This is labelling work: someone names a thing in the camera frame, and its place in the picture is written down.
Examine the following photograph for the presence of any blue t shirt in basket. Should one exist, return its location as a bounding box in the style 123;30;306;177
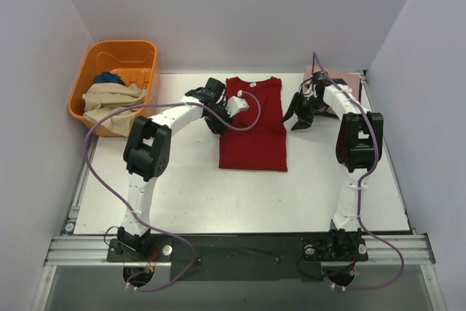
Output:
94;71;125;85

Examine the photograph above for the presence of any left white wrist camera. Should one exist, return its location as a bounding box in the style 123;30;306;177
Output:
225;90;249;117

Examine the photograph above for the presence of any orange plastic basket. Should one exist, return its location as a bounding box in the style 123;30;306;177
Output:
68;39;160;127

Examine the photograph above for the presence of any folded pink t shirt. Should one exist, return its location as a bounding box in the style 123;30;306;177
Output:
302;66;365;119

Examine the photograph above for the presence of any beige t shirt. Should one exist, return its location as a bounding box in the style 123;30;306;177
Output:
82;83;147;136

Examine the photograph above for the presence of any red t shirt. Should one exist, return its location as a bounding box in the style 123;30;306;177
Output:
218;76;288;172

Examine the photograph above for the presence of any folded navy t shirt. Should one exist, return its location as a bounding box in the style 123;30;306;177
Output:
323;71;367;119

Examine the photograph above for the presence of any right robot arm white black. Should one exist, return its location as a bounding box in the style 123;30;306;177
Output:
283;71;384;232

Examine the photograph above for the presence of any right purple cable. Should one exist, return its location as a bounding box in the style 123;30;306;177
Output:
312;50;405;291

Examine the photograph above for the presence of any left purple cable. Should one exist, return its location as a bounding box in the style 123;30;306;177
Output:
82;90;261;292

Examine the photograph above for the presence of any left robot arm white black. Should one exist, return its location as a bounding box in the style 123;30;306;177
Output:
117;78;234;261

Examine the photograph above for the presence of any aluminium rail frame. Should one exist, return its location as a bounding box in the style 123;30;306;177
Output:
44;135;437;267

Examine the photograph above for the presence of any purple cable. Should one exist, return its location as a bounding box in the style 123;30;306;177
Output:
82;90;261;292
312;50;405;291

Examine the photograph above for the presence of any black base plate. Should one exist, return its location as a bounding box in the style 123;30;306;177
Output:
107;231;368;282

